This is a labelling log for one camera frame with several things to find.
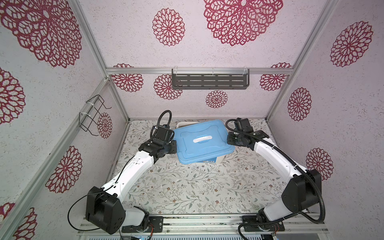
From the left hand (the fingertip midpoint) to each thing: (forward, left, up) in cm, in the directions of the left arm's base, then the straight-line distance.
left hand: (171, 147), depth 83 cm
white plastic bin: (-1, -26, -12) cm, 29 cm away
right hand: (+6, -33, +2) cm, 33 cm away
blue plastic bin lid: (+4, -17, 0) cm, 18 cm away
